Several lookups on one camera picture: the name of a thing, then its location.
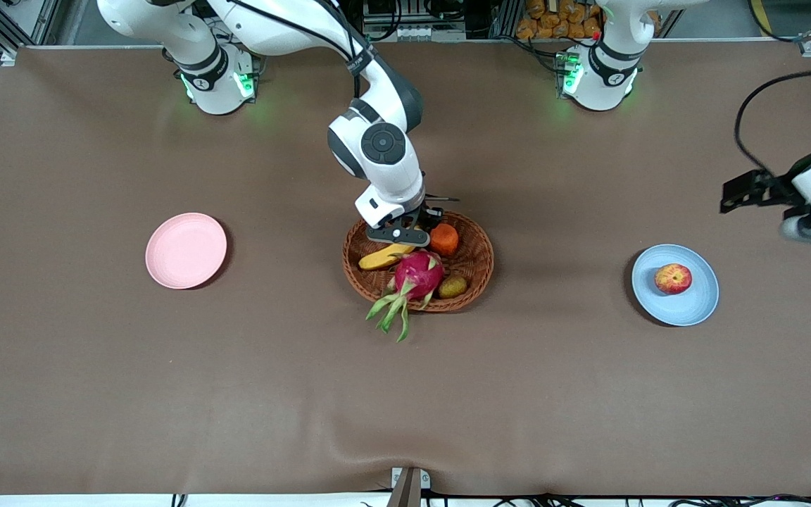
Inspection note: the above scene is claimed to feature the brown table cloth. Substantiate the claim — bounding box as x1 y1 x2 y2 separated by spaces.
0 39 811 497

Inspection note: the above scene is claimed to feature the yellow banana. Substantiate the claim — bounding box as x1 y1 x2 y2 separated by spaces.
358 243 417 271

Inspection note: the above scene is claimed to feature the orange tangerine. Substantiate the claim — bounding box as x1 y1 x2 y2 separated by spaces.
429 223 460 257

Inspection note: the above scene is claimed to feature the orange snack bags pile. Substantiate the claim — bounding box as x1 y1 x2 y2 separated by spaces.
517 0 605 40

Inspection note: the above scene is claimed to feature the brown wicker basket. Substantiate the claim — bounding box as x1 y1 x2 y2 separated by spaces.
342 211 495 313

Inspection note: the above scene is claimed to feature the pink round plate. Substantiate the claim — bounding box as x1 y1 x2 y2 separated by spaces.
145 212 227 290

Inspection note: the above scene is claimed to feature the light blue round plate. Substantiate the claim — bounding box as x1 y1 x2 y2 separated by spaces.
631 244 719 327

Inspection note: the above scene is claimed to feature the pink dragon fruit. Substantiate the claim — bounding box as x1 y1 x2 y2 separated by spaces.
366 250 446 344

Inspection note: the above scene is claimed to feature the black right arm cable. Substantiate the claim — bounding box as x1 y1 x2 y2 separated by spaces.
226 0 378 99

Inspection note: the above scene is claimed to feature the metal camera bracket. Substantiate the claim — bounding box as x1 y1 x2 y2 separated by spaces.
391 467 431 507

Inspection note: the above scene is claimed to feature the red yellow apple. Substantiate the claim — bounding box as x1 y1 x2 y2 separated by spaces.
655 263 693 295

